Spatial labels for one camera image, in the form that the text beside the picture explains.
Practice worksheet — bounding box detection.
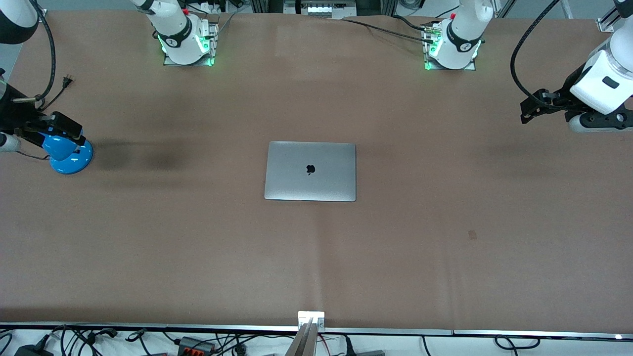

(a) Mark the silver laptop with black keyboard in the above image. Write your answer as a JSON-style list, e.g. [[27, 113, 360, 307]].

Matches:
[[264, 141, 357, 203]]

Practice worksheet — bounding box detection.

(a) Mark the blue desk lamp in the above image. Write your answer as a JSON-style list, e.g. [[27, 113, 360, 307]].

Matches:
[[41, 133, 94, 175]]

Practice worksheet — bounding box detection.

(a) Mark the black power adapter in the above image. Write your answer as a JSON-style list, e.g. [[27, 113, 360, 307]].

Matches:
[[14, 344, 54, 356]]

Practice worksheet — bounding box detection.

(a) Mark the grey power strip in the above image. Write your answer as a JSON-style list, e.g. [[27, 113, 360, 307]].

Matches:
[[283, 0, 358, 19]]

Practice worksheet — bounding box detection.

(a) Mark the black box with orange connectors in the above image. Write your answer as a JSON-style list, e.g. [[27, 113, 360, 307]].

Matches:
[[177, 336, 217, 355]]

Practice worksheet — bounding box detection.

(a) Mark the black lamp power cable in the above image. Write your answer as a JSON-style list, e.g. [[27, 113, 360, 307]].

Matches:
[[20, 75, 74, 161]]

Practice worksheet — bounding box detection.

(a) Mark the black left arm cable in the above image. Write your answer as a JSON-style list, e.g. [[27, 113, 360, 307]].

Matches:
[[510, 0, 574, 110]]

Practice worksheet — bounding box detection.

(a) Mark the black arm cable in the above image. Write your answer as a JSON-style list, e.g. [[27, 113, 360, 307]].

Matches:
[[27, 0, 56, 110], [510, 0, 574, 110]]

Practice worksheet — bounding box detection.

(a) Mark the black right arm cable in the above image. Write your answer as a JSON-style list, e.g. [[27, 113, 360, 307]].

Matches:
[[27, 0, 56, 110]]

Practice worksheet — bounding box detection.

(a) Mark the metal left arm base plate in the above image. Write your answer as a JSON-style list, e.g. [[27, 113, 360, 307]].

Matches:
[[423, 22, 477, 71]]

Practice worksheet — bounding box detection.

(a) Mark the thick black table cable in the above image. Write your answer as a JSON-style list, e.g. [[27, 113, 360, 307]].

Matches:
[[393, 15, 436, 33]]

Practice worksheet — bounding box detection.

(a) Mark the thin black table cable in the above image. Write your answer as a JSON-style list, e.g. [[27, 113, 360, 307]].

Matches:
[[341, 18, 432, 43]]

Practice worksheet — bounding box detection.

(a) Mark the grey table cable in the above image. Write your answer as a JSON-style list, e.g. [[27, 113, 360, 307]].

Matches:
[[217, 12, 238, 38]]

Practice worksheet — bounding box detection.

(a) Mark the metal table edge rail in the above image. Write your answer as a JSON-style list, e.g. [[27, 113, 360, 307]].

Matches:
[[0, 322, 633, 341]]

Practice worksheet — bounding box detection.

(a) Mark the black looped floor cable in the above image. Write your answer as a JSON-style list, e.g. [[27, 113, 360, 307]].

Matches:
[[495, 335, 542, 352]]

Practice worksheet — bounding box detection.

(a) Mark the aluminium camera mount profile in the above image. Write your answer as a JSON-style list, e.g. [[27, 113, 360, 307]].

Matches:
[[284, 311, 327, 356]]

